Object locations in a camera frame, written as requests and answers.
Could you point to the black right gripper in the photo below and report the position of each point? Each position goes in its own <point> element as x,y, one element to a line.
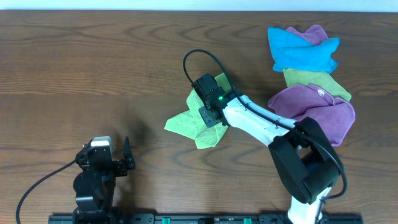
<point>206,118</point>

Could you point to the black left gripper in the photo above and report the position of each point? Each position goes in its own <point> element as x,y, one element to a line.
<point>121,165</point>

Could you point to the light green microfiber cloth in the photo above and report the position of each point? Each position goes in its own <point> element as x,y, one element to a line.
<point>191,125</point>

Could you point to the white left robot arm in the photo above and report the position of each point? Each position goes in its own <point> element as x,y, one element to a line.
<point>94,186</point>

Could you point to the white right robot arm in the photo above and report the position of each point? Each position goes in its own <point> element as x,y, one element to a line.
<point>305,160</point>

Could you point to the blue microfiber cloth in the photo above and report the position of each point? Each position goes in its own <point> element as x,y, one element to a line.
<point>291,51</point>

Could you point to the white cloth care label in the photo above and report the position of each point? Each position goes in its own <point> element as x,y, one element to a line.
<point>321,92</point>

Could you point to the olive green microfiber cloth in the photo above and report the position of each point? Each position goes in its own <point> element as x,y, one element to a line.
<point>322,79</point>

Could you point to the purple microfiber cloth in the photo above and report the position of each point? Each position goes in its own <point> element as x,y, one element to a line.
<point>334,114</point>

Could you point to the purple cloth behind blue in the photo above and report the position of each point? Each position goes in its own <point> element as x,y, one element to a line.
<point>314,34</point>

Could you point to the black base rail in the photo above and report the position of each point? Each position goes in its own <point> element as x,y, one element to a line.
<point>147,218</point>

